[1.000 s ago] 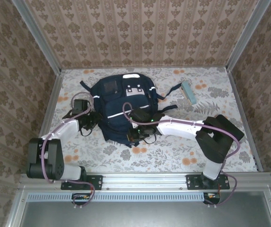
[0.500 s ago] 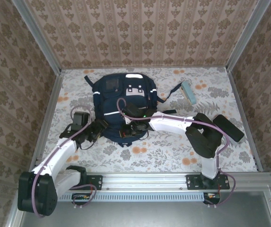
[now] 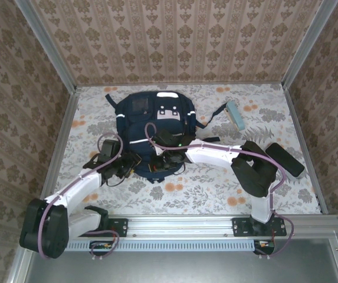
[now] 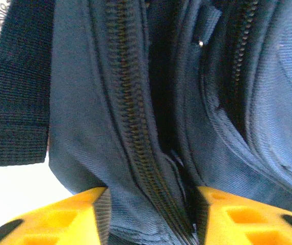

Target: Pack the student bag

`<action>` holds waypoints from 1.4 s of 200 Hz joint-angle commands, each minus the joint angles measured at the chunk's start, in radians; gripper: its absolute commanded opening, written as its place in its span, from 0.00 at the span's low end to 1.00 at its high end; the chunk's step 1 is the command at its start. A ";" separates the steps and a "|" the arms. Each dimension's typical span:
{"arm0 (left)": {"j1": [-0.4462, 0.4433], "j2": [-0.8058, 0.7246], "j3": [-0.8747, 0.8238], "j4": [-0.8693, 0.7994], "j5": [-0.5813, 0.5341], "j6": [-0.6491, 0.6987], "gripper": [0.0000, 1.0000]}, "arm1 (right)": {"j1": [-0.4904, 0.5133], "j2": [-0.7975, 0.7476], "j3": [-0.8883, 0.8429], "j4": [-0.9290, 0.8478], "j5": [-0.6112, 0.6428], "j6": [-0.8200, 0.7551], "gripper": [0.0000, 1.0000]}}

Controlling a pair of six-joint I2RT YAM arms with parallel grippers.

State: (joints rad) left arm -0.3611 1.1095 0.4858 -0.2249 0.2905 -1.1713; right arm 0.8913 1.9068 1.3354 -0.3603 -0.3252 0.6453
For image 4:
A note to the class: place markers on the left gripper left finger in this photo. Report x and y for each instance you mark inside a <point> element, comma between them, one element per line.
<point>54,224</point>

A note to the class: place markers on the navy blue backpack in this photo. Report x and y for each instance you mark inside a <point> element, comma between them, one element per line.
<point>84,102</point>

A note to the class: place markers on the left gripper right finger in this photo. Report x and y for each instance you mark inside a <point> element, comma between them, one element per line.
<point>250,222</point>

